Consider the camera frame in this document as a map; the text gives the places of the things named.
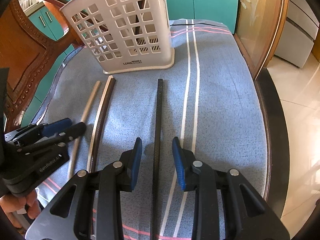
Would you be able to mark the carved wooden chair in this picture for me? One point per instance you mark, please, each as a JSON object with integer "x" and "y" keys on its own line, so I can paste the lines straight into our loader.
{"x": 29, "y": 55}

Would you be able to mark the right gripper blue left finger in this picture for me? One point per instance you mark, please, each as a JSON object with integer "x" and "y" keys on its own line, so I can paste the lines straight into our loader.
{"x": 131, "y": 163}

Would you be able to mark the white perforated utensil basket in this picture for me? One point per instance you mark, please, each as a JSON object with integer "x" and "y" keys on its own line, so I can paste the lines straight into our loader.
{"x": 123, "y": 35}

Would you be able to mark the tan chopstick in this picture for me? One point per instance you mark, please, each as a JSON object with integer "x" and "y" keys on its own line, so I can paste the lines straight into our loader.
{"x": 83, "y": 119}

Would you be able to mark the silver refrigerator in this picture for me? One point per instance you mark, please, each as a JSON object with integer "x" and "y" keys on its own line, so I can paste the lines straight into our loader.
{"x": 299, "y": 33}

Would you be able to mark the glass sliding door wooden frame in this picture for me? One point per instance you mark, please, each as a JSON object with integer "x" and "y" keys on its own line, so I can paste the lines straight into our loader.
{"x": 259, "y": 25}

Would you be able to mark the blue striped cloth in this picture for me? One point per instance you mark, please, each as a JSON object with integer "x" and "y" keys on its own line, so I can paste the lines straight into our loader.
{"x": 209, "y": 102}

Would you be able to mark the left human hand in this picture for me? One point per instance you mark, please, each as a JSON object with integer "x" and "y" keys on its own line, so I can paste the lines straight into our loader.
{"x": 10, "y": 204}

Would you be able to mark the black textured chopstick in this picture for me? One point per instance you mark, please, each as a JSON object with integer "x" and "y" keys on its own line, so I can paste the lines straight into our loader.
{"x": 156, "y": 160}

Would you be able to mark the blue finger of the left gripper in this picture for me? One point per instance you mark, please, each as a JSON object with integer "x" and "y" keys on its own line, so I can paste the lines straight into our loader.
{"x": 56, "y": 127}
{"x": 71, "y": 133}

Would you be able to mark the dark brown chopstick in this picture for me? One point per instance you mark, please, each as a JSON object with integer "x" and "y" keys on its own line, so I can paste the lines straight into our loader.
{"x": 102, "y": 124}

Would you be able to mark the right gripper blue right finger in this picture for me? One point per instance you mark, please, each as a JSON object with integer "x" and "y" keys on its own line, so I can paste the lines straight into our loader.
{"x": 187, "y": 172}

